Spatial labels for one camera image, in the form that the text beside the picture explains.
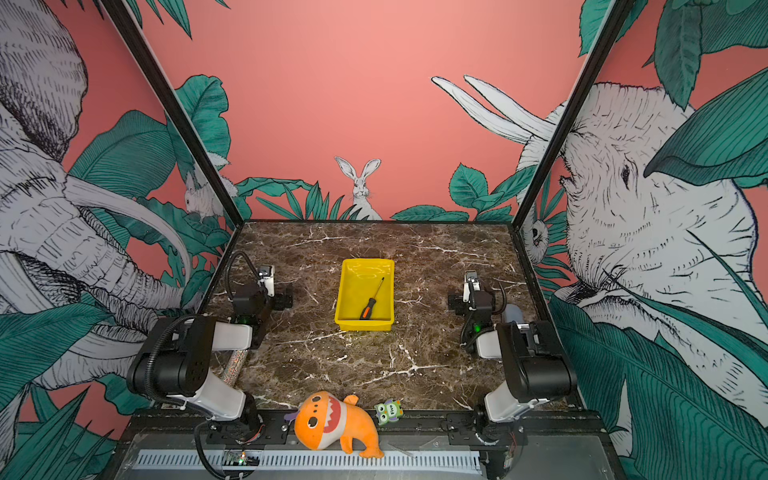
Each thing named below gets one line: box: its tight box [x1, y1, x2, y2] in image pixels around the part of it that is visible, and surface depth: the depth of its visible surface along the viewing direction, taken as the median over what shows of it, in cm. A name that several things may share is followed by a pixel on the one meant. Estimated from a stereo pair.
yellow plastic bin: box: [335, 258, 395, 331], surface depth 99 cm
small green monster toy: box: [374, 399, 404, 426], surface depth 78 cm
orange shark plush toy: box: [284, 391, 384, 458], surface depth 70 cm
